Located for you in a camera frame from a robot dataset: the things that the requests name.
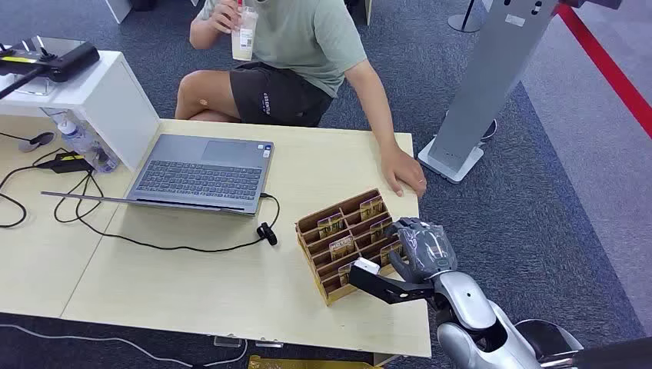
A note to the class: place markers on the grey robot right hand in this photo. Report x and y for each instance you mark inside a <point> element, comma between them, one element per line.
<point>425,249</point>

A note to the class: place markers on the person's left hand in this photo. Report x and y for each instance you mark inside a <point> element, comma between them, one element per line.
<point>402,170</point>

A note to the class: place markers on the person's right hand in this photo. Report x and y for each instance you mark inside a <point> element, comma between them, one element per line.
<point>224,18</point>

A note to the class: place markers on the clear plastic drink cup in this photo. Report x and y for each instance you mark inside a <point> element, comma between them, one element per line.
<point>244,35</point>

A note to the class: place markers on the person's left forearm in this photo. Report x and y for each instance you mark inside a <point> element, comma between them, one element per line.
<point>374,107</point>

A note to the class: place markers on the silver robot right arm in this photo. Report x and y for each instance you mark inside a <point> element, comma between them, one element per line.
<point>466,300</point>

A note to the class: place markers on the person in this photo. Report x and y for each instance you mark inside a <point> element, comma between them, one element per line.
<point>305,35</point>

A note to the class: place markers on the cardboard card holder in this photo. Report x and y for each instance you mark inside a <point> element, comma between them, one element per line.
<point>316,257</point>

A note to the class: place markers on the white furniture panel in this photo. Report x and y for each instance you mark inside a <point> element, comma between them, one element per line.
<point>118,7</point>

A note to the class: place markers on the grey kiosk stand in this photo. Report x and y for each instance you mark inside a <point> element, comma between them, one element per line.
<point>489,76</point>

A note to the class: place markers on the white box shelf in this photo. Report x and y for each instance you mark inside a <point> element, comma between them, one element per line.
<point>107,97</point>

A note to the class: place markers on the dark round robot body part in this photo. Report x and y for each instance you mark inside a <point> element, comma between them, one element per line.
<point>550,338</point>

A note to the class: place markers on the grey laptop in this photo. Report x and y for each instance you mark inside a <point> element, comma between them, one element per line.
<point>203,173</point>

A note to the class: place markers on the stanchion pole with round base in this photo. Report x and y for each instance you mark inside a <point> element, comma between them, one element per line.
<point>464,23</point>

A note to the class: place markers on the black device with yellow stripe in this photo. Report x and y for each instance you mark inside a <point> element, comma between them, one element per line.
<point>66,61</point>

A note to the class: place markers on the yellow object under desk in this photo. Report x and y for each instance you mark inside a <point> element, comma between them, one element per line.
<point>305,363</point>

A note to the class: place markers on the clear plastic water bottle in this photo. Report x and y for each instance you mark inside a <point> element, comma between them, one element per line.
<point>89,147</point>

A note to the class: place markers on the clear acrylic stand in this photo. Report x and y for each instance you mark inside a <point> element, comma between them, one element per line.
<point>35,87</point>

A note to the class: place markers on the dark robot body bar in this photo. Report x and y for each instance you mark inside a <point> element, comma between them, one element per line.
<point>611,354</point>

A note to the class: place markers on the black rod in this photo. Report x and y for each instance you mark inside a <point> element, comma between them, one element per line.
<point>20,81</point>

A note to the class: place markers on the black power adapter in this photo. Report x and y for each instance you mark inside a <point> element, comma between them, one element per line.
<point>66,164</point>

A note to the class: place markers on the red barrier belt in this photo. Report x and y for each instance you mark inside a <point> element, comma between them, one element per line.
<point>606,66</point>

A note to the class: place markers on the wrist camera with black bracket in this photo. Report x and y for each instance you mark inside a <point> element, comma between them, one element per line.
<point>387,290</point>

